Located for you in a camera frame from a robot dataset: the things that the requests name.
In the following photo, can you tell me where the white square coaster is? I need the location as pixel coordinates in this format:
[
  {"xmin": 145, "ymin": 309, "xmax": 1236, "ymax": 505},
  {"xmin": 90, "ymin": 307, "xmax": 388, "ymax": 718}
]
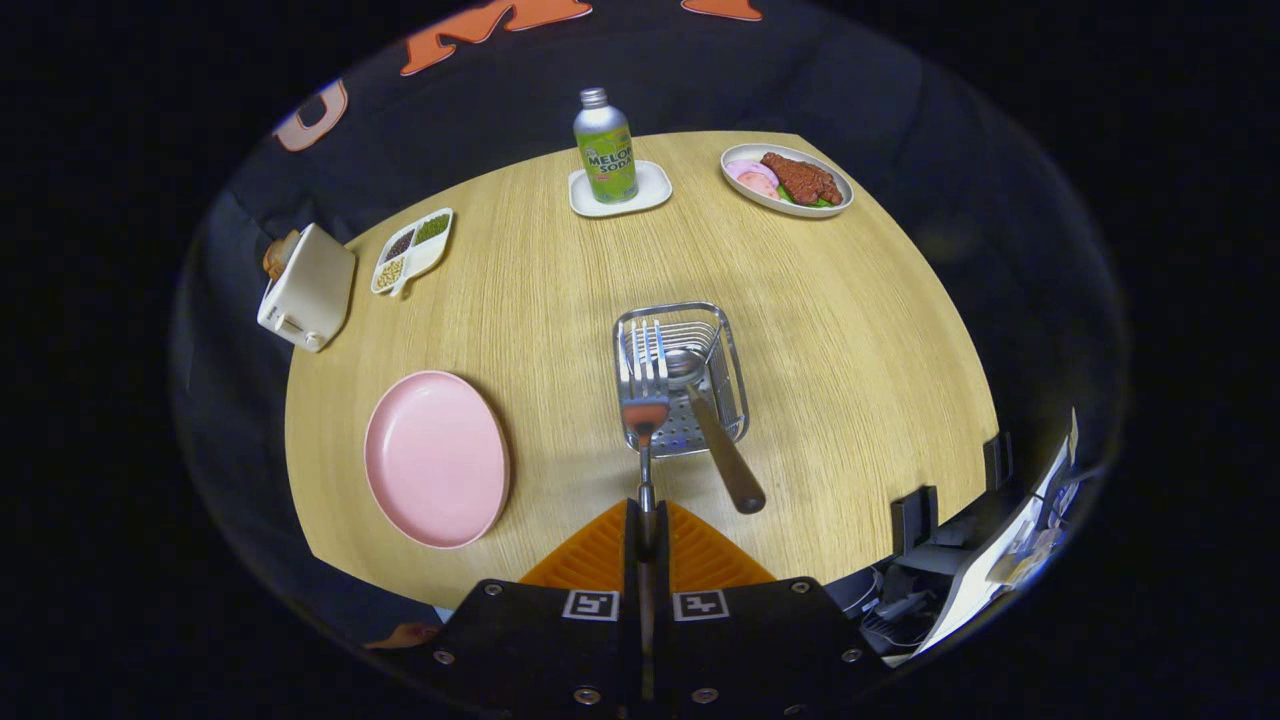
[{"xmin": 568, "ymin": 160, "xmax": 673, "ymax": 219}]

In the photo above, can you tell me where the white divided dish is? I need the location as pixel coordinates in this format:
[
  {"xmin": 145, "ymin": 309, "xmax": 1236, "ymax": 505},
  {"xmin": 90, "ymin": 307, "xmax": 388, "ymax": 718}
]
[{"xmin": 370, "ymin": 207, "xmax": 455, "ymax": 299}]

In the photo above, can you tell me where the pink round plate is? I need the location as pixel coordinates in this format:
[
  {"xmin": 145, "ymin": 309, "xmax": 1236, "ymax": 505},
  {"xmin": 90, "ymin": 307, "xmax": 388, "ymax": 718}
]
[{"xmin": 363, "ymin": 370, "xmax": 512, "ymax": 550}]

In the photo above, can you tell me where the spoon with brown handle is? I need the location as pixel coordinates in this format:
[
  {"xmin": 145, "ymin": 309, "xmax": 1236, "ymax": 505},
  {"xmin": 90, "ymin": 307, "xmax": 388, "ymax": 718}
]
[{"xmin": 664, "ymin": 347, "xmax": 768, "ymax": 516}]

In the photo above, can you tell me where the fork with brown handle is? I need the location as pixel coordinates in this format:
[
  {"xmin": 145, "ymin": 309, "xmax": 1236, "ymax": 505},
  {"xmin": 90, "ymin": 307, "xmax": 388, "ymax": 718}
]
[{"xmin": 617, "ymin": 318, "xmax": 672, "ymax": 691}]

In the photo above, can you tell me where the cream white toaster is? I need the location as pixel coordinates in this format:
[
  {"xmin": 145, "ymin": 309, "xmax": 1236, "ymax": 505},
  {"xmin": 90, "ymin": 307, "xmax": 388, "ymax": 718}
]
[{"xmin": 257, "ymin": 222, "xmax": 358, "ymax": 353}]

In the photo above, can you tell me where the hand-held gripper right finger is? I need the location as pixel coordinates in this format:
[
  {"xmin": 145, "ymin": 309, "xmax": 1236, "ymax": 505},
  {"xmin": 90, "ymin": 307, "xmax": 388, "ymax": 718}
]
[{"xmin": 655, "ymin": 498, "xmax": 888, "ymax": 716}]

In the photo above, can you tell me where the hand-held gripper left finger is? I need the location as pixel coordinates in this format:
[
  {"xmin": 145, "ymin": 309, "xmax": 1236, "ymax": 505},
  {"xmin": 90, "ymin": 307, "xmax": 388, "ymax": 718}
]
[{"xmin": 425, "ymin": 498, "xmax": 642, "ymax": 716}]

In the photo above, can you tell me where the green soda bottle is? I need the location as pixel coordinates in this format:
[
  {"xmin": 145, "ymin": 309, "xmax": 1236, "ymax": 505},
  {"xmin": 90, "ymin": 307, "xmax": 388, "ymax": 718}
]
[{"xmin": 573, "ymin": 87, "xmax": 640, "ymax": 205}]

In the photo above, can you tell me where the grey oval food plate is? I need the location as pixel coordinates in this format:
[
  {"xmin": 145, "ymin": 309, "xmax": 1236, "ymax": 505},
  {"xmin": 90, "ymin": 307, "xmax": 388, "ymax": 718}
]
[{"xmin": 720, "ymin": 143, "xmax": 855, "ymax": 219}]

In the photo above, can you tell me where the brown toast slice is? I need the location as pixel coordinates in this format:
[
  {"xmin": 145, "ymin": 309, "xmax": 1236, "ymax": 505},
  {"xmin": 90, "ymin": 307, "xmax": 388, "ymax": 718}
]
[{"xmin": 263, "ymin": 229, "xmax": 303, "ymax": 281}]

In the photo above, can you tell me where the brown grilled meat piece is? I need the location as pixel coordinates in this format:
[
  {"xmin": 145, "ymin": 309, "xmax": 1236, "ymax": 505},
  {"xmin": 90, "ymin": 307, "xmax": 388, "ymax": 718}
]
[{"xmin": 760, "ymin": 151, "xmax": 844, "ymax": 207}]

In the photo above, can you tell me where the perforated metal basket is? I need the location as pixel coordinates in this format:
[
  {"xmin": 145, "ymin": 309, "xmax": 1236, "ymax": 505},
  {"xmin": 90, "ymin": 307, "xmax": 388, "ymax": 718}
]
[{"xmin": 612, "ymin": 301, "xmax": 751, "ymax": 459}]

